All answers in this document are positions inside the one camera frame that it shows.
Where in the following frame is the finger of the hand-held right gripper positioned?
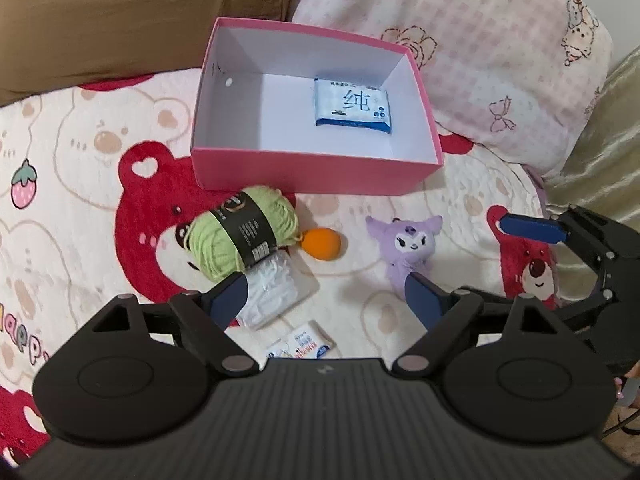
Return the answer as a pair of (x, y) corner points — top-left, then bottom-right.
(542, 287), (623, 333)
(500, 205), (640, 306)

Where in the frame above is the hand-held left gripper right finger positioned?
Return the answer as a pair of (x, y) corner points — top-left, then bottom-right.
(390, 271), (568, 378)

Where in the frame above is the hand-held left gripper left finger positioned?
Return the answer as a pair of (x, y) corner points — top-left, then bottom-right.
(90, 272), (261, 378)

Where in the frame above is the clear floss pick box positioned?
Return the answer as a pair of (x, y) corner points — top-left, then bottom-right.
(235, 251), (321, 331)

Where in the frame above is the purple plush toy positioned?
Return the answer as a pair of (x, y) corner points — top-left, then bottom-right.
(366, 215), (444, 301)

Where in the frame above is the green yarn ball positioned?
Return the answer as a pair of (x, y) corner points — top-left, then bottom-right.
(187, 186), (300, 281)

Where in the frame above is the white tissue packet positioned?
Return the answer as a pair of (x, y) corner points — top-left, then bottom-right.
(264, 320), (335, 360)

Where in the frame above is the orange sponge ball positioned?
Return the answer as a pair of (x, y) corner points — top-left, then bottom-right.
(299, 227), (348, 262)

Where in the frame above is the pink cardboard box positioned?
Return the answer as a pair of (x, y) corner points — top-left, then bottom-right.
(190, 16), (445, 196)

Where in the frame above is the person's right hand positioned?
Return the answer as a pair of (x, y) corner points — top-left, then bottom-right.
(612, 360), (640, 408)

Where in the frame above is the lavender bed sheet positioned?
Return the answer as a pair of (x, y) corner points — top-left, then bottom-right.
(522, 165), (548, 211)

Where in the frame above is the gold satin quilt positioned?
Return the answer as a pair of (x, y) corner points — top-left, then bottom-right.
(542, 42), (640, 291)

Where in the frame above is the pink checked pillow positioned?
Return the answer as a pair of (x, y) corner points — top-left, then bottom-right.
(290, 0), (615, 177)

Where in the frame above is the blue wet wipes packet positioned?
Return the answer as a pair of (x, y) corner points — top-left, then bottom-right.
(313, 77), (392, 134)

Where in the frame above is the brown pillow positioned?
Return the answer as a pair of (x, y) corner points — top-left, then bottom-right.
(0, 0), (301, 107)

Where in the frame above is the black cable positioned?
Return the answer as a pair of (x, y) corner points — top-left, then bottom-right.
(602, 407), (640, 438)

